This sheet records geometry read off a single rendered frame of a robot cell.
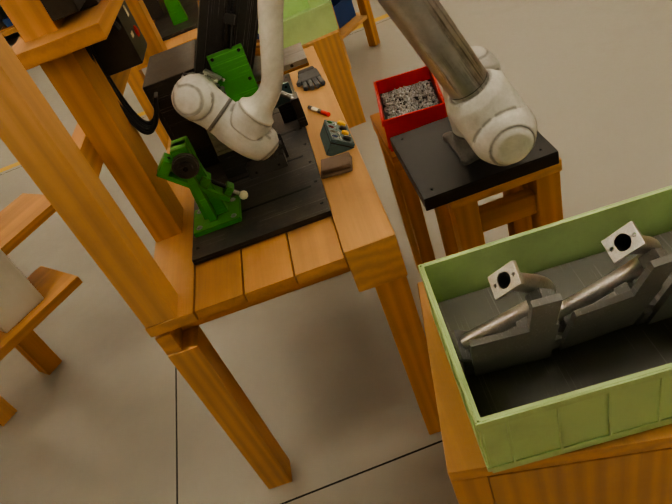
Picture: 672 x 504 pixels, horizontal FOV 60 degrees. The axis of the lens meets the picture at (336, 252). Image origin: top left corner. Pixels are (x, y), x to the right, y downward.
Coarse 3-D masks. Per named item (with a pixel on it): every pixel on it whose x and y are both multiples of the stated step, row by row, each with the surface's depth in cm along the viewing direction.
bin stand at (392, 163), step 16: (384, 128) 210; (384, 144) 203; (400, 176) 200; (400, 192) 238; (416, 192) 205; (400, 208) 242; (416, 208) 209; (416, 224) 213; (416, 240) 219; (416, 256) 259; (432, 256) 224
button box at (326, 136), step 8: (328, 120) 194; (328, 128) 189; (336, 128) 191; (320, 136) 196; (328, 136) 187; (328, 144) 186; (336, 144) 184; (344, 144) 185; (352, 144) 185; (328, 152) 186; (336, 152) 186
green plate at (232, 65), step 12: (228, 48) 179; (240, 48) 179; (216, 60) 180; (228, 60) 180; (240, 60) 180; (216, 72) 181; (228, 72) 181; (240, 72) 182; (252, 72) 182; (228, 84) 183; (240, 84) 183; (252, 84) 183; (228, 96) 184; (240, 96) 185
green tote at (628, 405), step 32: (576, 224) 125; (608, 224) 126; (640, 224) 127; (448, 256) 127; (480, 256) 127; (512, 256) 128; (544, 256) 130; (576, 256) 131; (448, 288) 132; (480, 288) 133; (448, 352) 115; (608, 384) 94; (640, 384) 95; (512, 416) 95; (544, 416) 97; (576, 416) 98; (608, 416) 99; (640, 416) 101; (480, 448) 108; (512, 448) 101; (544, 448) 103; (576, 448) 105
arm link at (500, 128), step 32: (384, 0) 120; (416, 0) 119; (416, 32) 124; (448, 32) 125; (448, 64) 128; (480, 64) 132; (480, 96) 133; (512, 96) 134; (480, 128) 136; (512, 128) 132; (512, 160) 137
